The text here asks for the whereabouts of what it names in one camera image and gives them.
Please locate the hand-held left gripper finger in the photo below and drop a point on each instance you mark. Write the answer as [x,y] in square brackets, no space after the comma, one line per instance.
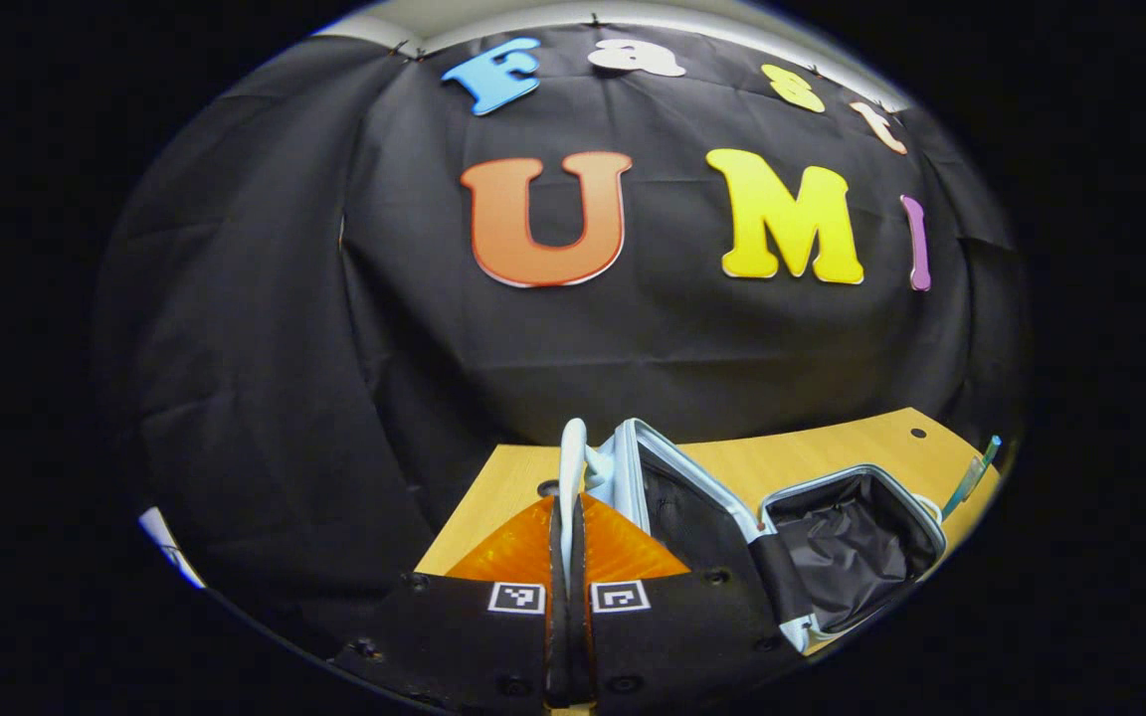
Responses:
[558,597]
[580,597]

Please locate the light blue suitcase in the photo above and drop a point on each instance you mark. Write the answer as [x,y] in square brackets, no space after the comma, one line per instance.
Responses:
[832,547]

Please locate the green capped tube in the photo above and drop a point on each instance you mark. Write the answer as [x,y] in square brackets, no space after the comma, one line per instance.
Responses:
[971,475]

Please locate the black backdrop cloth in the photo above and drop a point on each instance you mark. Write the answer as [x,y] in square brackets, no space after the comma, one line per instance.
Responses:
[553,338]

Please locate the white printed board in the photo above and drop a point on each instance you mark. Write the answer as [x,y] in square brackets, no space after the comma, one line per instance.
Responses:
[170,547]

